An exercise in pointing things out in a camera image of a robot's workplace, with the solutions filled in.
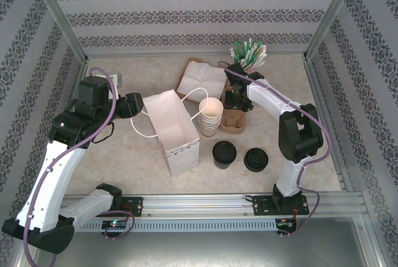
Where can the coffee cup with black lid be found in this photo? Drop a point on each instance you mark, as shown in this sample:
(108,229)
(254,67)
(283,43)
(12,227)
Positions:
(224,153)

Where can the stack of pulp cup carriers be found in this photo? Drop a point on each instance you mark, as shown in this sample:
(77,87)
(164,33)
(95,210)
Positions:
(224,92)

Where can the stack of white paper cups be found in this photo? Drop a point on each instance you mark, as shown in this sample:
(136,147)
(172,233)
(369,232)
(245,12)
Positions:
(211,124)

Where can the stack of white napkins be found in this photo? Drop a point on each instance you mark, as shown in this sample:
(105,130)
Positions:
(202,77)

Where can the white paper wrapped straw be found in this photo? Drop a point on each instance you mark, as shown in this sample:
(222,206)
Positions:
(263,55)
(234,53)

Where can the green paper wrapped straw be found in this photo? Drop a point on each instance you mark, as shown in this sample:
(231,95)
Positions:
(250,46)
(238,49)
(258,46)

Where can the black plastic cup lid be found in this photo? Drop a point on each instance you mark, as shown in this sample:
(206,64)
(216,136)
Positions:
(255,158)

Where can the small circuit board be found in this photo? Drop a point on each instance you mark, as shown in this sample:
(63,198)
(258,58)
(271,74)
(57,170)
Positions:
(285,222)
(114,224)

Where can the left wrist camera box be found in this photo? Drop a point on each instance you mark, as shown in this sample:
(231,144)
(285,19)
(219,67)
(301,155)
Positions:
(115,80)

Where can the aluminium frame rail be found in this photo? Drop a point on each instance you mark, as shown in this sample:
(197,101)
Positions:
(81,71)
(326,117)
(192,54)

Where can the wide aluminium base rail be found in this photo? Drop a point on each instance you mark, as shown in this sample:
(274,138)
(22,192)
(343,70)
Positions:
(199,204)

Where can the aluminium frame post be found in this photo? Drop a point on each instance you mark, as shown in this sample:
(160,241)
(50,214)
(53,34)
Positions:
(335,15)

